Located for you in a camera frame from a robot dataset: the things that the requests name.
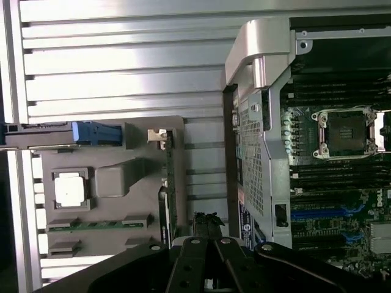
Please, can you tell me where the hard disk in blue carrier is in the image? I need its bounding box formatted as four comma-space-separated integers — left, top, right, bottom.
0, 121, 126, 150

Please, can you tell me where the green Dell motherboard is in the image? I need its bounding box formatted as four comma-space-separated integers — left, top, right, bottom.
280, 70, 391, 272

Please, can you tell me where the CPU socket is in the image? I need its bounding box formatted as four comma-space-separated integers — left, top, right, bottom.
310, 106, 378, 160

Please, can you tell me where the black Dell PC case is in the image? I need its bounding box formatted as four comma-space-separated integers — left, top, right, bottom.
222, 16, 391, 286

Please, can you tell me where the metal socket cover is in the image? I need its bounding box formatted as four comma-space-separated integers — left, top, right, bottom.
377, 110, 391, 153

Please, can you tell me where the silver case handle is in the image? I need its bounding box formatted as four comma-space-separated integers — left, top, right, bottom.
225, 17, 298, 90

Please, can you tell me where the grey printed parts rack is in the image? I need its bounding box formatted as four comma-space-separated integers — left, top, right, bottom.
29, 115, 186, 260

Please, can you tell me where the black RAM slot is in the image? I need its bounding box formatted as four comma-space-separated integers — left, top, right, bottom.
291, 86, 391, 93
290, 164, 391, 172
291, 92, 391, 100
291, 79, 391, 87
290, 183, 391, 192
291, 99, 391, 106
290, 170, 391, 179
290, 176, 391, 185

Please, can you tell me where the silver CPU chip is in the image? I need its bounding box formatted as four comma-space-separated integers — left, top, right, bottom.
54, 176, 85, 210

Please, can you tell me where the long black expansion slot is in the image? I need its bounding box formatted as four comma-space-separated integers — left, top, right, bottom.
291, 232, 364, 247
290, 197, 343, 209

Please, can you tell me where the green RAM stick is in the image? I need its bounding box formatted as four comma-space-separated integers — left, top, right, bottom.
48, 222, 144, 232

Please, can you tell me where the silver chipset heatsink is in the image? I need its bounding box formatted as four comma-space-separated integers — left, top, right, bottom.
369, 222, 391, 255

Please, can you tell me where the blue expansion slot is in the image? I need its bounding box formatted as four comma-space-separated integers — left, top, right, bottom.
290, 209, 346, 221

